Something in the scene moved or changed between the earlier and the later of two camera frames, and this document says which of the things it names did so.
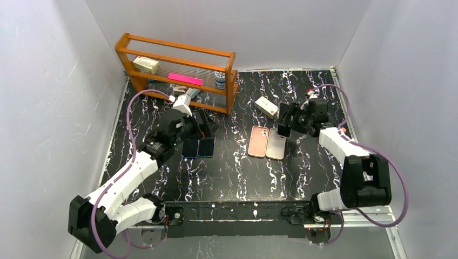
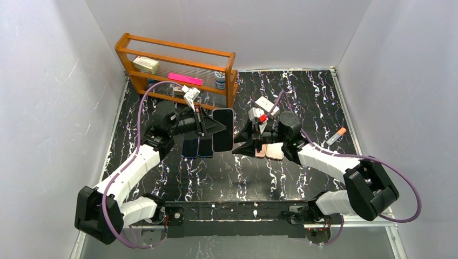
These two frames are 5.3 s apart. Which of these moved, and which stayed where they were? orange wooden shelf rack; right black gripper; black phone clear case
Moved: right black gripper; black phone clear case
Stayed: orange wooden shelf rack
